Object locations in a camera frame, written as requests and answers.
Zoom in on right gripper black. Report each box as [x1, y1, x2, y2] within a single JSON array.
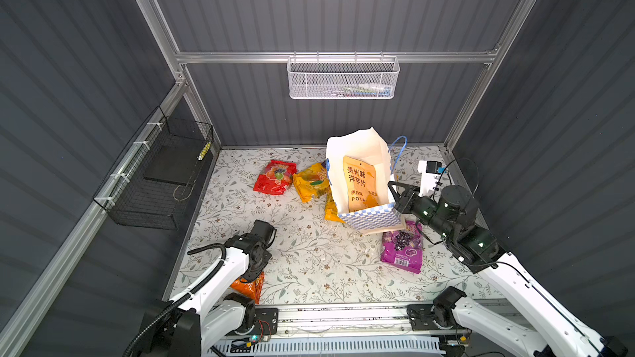
[[388, 178, 454, 242]]

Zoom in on large orange chips bag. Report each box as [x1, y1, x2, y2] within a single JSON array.
[[342, 156, 380, 213]]

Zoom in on orange red snack bag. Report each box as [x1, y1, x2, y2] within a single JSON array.
[[231, 272, 265, 304]]

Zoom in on large purple snack bag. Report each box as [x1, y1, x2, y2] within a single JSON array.
[[380, 221, 423, 274]]

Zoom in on blue checkered paper bag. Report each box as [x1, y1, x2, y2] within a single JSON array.
[[326, 128, 406, 235]]

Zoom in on yellow snack bag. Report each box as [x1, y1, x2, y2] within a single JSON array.
[[293, 162, 330, 203], [324, 192, 343, 223]]

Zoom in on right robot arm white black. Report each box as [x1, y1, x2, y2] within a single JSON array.
[[389, 181, 628, 356]]

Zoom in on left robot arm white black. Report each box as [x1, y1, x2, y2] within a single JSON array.
[[122, 220, 277, 356]]

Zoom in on floral table cloth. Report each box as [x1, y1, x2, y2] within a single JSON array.
[[168, 148, 499, 305]]

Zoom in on yellow tag in basket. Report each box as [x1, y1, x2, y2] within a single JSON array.
[[198, 141, 212, 161]]

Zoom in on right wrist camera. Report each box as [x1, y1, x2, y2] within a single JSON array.
[[418, 160, 444, 198]]

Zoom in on black wire side basket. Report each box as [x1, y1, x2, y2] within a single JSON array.
[[94, 108, 214, 231]]

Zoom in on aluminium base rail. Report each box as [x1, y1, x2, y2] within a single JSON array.
[[133, 301, 562, 357]]

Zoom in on white wire wall basket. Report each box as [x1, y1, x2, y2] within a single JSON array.
[[286, 55, 400, 100]]

